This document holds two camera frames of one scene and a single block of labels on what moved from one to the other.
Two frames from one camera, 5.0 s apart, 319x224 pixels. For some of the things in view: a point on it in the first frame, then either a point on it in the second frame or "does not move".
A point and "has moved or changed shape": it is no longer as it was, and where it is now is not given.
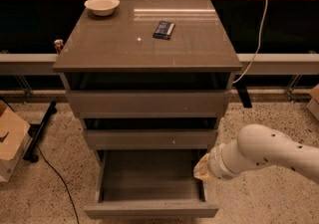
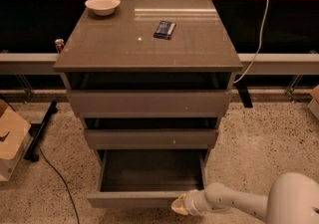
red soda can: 59,45 does not move
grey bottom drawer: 149,184 has moved or changed shape
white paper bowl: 102,6 does not move
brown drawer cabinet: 148,73 does not move
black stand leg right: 242,91 does not move
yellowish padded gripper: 214,164 to 190,202
